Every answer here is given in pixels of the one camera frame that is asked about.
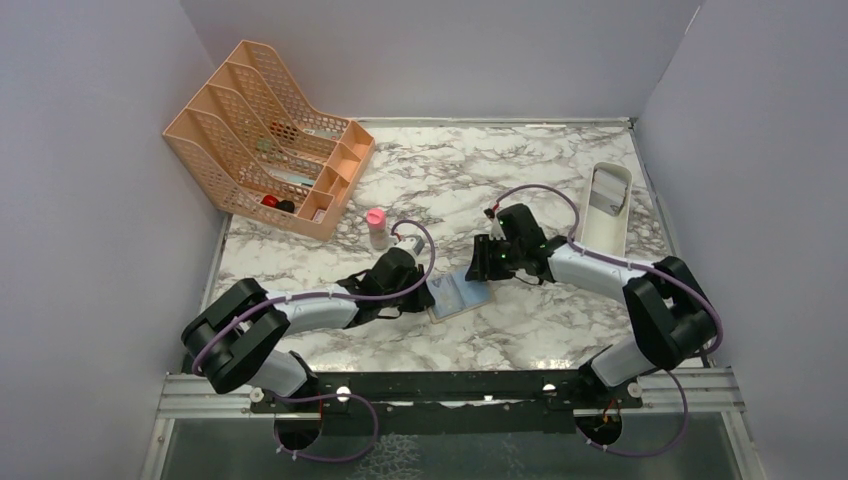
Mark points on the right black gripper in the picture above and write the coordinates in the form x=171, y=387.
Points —
x=482, y=266

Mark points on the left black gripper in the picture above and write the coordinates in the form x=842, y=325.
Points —
x=419, y=303

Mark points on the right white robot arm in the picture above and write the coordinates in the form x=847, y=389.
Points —
x=670, y=317

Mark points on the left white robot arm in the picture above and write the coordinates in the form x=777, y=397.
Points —
x=233, y=342

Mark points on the pink capped small bottle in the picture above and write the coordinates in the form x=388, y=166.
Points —
x=377, y=229

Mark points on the black round object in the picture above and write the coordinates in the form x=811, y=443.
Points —
x=286, y=206

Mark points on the white oblong tray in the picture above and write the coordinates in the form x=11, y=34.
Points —
x=597, y=230

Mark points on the red round object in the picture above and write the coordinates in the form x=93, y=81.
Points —
x=270, y=201

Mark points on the peach mesh file organizer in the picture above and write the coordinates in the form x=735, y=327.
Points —
x=250, y=131

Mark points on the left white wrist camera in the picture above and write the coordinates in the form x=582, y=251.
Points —
x=412, y=244

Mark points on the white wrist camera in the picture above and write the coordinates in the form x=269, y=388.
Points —
x=412, y=244
x=496, y=231

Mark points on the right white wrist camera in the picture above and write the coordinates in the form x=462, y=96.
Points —
x=496, y=231

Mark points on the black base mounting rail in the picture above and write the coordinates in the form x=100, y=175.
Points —
x=443, y=403

